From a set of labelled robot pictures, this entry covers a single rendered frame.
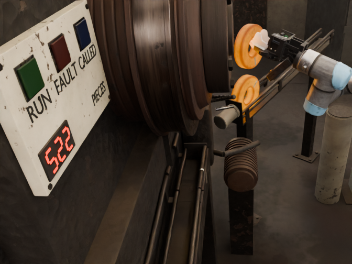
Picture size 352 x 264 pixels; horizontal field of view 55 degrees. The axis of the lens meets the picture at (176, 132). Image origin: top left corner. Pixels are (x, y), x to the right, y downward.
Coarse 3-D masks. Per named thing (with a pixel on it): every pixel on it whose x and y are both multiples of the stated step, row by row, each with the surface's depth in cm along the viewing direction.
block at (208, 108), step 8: (208, 112) 110; (200, 120) 112; (208, 120) 111; (200, 128) 113; (208, 128) 113; (184, 136) 116; (192, 136) 116; (200, 136) 115; (208, 136) 115; (208, 144) 116
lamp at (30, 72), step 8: (24, 64) 38; (32, 64) 39; (24, 72) 38; (32, 72) 39; (24, 80) 38; (32, 80) 39; (40, 80) 41; (24, 88) 38; (32, 88) 39; (40, 88) 41; (32, 96) 39
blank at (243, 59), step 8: (248, 24) 119; (256, 24) 119; (240, 32) 116; (248, 32) 116; (256, 32) 119; (240, 40) 116; (248, 40) 117; (240, 48) 116; (240, 56) 117; (248, 56) 120; (256, 56) 124; (240, 64) 120; (248, 64) 122; (256, 64) 125
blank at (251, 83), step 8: (240, 80) 128; (248, 80) 129; (256, 80) 133; (240, 88) 127; (248, 88) 131; (256, 88) 135; (240, 96) 128; (248, 96) 136; (256, 96) 137; (248, 104) 135
